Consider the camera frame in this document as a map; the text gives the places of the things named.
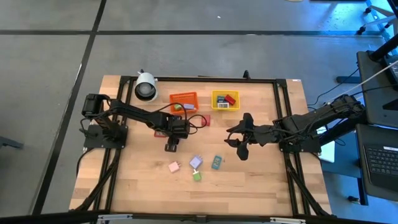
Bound pink wall charger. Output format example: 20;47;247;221
168;160;182;174

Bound black desk pole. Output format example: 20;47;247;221
368;32;398;62

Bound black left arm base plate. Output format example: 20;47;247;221
83;124;129;149

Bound grey furniture foot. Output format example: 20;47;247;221
0;136;24;150

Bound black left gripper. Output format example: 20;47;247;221
164;115;191;153

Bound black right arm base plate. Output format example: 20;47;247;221
277;128;322;154

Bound lavender wall charger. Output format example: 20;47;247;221
188;154;204;170

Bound white cylindrical spot lamp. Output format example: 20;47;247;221
134;72;159;103

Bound grey chair base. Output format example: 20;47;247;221
356;0;398;35

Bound black power cable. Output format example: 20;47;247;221
316;67;361;106

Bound black side desk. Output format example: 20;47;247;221
356;49;398;129

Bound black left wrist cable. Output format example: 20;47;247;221
155;102;213;135

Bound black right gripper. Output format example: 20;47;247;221
223;112;279;161

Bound white cable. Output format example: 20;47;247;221
329;60;398;103

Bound teal digital clock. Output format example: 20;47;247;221
211;155;223;170

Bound black gantry crossbar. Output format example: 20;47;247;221
0;208;398;224

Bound white floor box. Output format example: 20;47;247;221
317;126;336;163

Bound orange slotted plastic basket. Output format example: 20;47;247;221
169;91;199;114

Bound black aluminium table frame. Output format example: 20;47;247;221
70;75;332;218

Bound black laptop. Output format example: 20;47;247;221
356;123;398;202

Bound yellow slotted plastic basket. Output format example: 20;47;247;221
211;90;241;111

